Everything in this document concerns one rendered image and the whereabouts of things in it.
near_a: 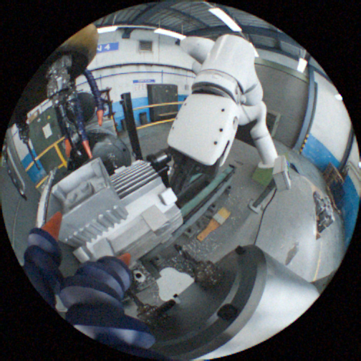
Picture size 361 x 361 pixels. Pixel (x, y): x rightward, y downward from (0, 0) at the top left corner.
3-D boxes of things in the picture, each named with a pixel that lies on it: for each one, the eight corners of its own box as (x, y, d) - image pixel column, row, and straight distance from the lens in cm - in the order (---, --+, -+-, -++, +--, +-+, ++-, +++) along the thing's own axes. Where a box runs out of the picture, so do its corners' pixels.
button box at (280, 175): (278, 192, 44) (291, 188, 43) (271, 175, 41) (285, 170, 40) (280, 171, 59) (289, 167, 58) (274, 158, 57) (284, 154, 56)
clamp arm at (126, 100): (140, 175, 37) (120, 93, 29) (137, 171, 39) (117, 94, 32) (149, 171, 38) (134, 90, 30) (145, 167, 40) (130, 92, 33)
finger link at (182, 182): (209, 167, 18) (193, 199, 20) (194, 159, 19) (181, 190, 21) (200, 166, 15) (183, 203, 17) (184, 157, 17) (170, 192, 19)
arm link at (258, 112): (253, 139, 85) (237, 109, 86) (275, 130, 87) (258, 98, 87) (253, 141, 73) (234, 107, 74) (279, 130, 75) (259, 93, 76)
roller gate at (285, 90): (299, 152, 762) (315, 84, 815) (300, 155, 714) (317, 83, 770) (243, 124, 753) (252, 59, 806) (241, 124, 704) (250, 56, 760)
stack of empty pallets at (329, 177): (334, 195, 714) (344, 182, 704) (327, 186, 659) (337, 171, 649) (329, 182, 810) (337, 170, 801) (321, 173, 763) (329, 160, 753)
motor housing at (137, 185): (127, 276, 34) (69, 270, 19) (102, 224, 42) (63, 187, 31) (183, 233, 32) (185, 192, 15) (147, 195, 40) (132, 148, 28)
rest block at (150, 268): (149, 285, 44) (137, 291, 33) (137, 270, 45) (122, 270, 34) (162, 276, 43) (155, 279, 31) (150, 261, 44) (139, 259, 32)
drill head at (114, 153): (94, 222, 45) (46, 169, 33) (85, 171, 78) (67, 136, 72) (147, 188, 43) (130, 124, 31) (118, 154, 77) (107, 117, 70)
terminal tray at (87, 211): (79, 251, 23) (46, 233, 19) (72, 208, 29) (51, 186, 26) (131, 217, 18) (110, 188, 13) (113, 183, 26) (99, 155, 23)
